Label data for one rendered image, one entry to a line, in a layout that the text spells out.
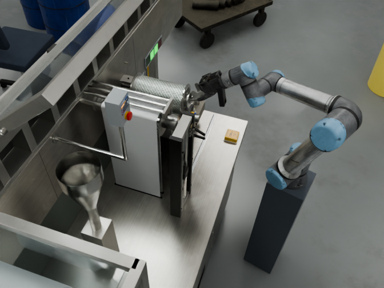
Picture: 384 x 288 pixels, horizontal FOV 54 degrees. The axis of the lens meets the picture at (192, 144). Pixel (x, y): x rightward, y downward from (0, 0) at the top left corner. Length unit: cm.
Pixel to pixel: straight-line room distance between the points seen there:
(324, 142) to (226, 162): 71
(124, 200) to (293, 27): 361
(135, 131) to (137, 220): 47
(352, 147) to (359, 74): 111
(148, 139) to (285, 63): 296
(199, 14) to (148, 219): 299
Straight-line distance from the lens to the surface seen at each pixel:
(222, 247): 279
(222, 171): 200
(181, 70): 408
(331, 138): 146
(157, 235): 179
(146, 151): 165
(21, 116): 83
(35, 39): 371
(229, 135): 214
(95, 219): 146
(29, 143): 140
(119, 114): 118
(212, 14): 442
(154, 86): 183
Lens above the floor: 248
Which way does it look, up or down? 48 degrees down
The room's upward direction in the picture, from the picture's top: 3 degrees clockwise
